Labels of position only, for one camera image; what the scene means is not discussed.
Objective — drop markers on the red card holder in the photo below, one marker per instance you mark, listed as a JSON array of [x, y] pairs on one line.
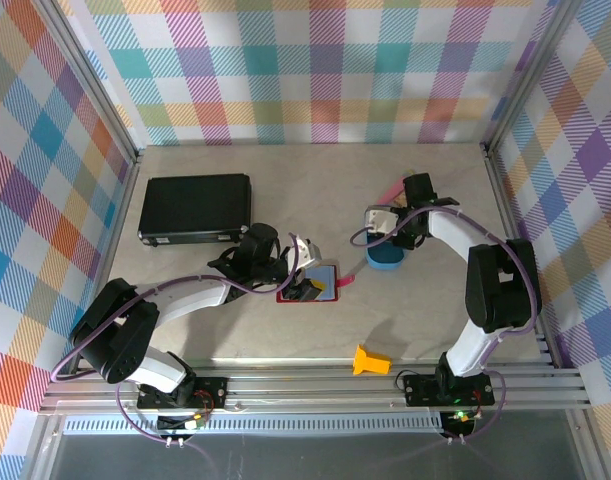
[[327, 280]]

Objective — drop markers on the pink toy microphone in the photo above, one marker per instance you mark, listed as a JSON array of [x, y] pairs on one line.
[[392, 190]]

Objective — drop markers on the blue plastic card tray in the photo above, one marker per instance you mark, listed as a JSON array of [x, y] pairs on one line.
[[385, 260]]

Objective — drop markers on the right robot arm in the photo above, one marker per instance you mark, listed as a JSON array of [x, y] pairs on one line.
[[450, 230]]

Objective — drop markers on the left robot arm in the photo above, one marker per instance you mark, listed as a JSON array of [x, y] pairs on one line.
[[195, 300]]

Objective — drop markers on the small printed wooden block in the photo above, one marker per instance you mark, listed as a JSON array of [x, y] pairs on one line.
[[399, 202]]

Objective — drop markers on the black hard case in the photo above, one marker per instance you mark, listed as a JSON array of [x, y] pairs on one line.
[[195, 207]]

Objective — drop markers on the yellow orange plastic part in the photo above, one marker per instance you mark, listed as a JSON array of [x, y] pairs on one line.
[[370, 361]]

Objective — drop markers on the small black controller board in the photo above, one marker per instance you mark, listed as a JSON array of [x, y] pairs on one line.
[[175, 424], [460, 422]]

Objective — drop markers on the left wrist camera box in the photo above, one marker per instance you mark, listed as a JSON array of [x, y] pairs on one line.
[[307, 252]]

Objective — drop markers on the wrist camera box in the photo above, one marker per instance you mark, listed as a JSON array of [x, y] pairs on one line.
[[382, 220], [307, 252]]

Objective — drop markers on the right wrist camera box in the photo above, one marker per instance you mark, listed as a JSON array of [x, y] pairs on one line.
[[382, 220]]

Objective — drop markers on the aluminium side rail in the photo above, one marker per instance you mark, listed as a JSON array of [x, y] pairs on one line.
[[122, 200], [496, 175]]

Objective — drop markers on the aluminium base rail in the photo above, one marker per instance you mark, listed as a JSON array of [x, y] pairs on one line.
[[310, 387]]

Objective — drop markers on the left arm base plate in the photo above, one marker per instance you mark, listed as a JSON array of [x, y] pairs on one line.
[[215, 387]]

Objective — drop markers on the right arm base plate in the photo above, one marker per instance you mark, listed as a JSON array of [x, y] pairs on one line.
[[420, 392]]

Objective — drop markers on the aluminium frame post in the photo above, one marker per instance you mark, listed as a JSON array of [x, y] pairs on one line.
[[530, 75], [85, 80]]

